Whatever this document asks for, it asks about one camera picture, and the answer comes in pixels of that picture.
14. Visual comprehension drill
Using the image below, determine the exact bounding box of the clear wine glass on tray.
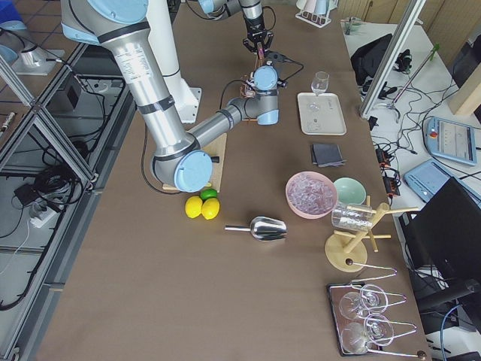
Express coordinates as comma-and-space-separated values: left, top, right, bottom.
311, 71, 330, 96

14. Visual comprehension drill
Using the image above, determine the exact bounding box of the black monitor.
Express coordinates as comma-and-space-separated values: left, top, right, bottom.
404, 178, 480, 281

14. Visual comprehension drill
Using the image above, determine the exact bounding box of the yellow lemon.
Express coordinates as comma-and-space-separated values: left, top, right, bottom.
201, 198, 220, 220
184, 196, 203, 219

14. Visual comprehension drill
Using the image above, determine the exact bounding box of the clear tumbler glass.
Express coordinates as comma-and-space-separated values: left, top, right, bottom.
331, 202, 375, 231

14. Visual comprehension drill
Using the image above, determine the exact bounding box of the hanging wine glass upper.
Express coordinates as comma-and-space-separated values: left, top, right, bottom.
339, 284, 407, 320

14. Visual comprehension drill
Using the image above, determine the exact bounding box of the wooden cutting board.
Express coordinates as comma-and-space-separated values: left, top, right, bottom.
162, 134, 227, 193

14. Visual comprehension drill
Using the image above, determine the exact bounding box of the blue teach pendant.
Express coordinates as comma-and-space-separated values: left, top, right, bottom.
424, 117, 477, 166
403, 158, 480, 205

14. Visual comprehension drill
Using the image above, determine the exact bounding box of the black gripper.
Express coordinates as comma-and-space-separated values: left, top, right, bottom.
243, 14, 274, 56

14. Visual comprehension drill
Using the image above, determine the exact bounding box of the dark grey folded cloth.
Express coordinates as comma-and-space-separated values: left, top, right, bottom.
311, 143, 346, 168

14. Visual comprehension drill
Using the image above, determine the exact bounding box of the pink bowl of ice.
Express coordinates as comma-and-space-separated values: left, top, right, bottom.
285, 171, 337, 220

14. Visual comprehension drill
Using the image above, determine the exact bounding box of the steel ice scoop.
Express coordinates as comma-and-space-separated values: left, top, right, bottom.
224, 216, 287, 241

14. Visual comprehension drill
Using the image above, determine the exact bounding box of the yellow lemon right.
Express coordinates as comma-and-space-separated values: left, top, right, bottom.
201, 198, 220, 220

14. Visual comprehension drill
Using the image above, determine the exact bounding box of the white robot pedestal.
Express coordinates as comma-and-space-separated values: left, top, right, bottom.
147, 0, 202, 124

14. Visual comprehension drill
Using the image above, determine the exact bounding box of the hanging wine glass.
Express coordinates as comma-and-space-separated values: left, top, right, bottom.
340, 314, 417, 357
339, 284, 407, 320

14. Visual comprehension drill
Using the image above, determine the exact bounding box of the mint green bowl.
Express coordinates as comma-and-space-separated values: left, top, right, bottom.
334, 177, 367, 205

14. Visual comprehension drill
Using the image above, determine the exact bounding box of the hanging wine glass lower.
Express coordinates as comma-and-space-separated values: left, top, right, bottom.
340, 314, 417, 357

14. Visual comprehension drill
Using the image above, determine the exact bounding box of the white serving tray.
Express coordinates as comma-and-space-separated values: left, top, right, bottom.
297, 93, 346, 135

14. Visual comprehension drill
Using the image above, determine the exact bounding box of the black tray with glasses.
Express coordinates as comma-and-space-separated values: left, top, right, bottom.
327, 281, 425, 359

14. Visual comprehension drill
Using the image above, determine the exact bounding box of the green lime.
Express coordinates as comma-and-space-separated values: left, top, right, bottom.
199, 188, 218, 201

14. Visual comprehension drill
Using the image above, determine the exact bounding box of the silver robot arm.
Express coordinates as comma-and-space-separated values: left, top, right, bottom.
197, 0, 274, 59
61, 1, 279, 193

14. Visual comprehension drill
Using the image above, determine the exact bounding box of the white cup rack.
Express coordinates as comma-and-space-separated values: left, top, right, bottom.
295, 0, 338, 29

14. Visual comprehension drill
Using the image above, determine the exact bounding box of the yellow lemon left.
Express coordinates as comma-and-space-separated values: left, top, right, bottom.
184, 196, 203, 219

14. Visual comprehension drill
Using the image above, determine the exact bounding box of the black bag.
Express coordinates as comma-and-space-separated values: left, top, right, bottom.
350, 34, 392, 86

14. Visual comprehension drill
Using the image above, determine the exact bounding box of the wooden glass drying stand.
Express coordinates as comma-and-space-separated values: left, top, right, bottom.
325, 203, 419, 272

